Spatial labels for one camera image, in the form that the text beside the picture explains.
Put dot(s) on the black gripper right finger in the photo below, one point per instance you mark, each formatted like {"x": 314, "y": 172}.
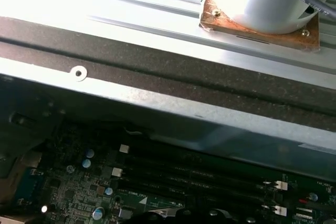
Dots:
{"x": 218, "y": 218}

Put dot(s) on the black and gray PC case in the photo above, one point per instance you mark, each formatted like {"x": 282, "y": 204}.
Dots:
{"x": 168, "y": 72}

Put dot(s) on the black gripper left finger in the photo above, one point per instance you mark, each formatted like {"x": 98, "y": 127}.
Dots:
{"x": 189, "y": 208}

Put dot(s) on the brown square base plate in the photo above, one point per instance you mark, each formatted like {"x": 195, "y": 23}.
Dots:
{"x": 312, "y": 41}

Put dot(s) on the green motherboard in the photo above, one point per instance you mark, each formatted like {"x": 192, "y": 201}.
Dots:
{"x": 78, "y": 195}

